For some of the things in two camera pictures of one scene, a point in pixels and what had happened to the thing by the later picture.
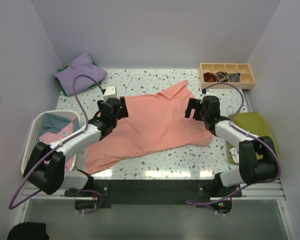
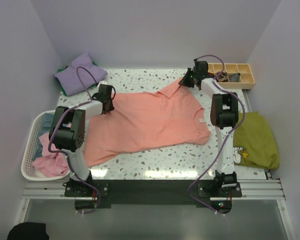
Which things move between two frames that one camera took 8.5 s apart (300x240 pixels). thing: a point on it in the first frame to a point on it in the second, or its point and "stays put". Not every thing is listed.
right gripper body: (204, 115) to (188, 80)
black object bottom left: (28, 231) stays put
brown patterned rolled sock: (222, 76) stays put
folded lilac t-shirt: (82, 65) stays put
